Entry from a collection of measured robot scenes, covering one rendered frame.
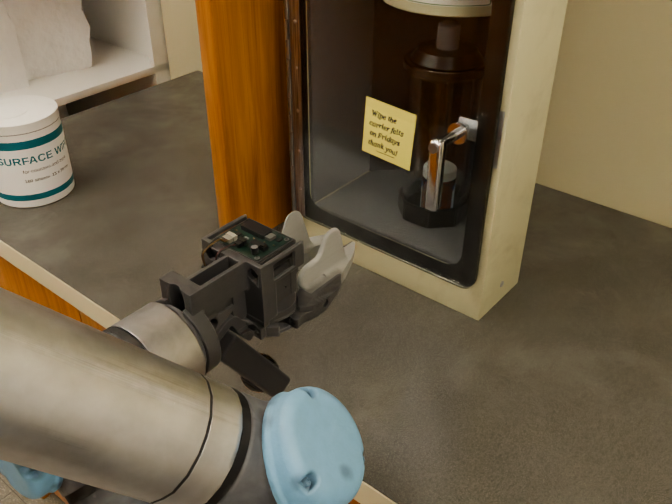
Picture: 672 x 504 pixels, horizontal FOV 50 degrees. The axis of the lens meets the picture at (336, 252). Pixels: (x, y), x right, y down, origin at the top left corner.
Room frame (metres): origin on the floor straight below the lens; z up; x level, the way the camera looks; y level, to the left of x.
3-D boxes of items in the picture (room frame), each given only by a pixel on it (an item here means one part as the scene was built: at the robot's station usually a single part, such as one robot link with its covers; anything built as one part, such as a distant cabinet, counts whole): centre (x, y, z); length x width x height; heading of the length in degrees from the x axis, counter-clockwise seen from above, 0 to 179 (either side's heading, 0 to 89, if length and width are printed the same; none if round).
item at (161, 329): (0.42, 0.14, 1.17); 0.08 x 0.05 x 0.08; 51
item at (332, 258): (0.55, 0.00, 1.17); 0.09 x 0.03 x 0.06; 136
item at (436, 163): (0.73, -0.12, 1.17); 0.05 x 0.03 x 0.10; 140
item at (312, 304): (0.51, 0.03, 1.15); 0.09 x 0.05 x 0.02; 136
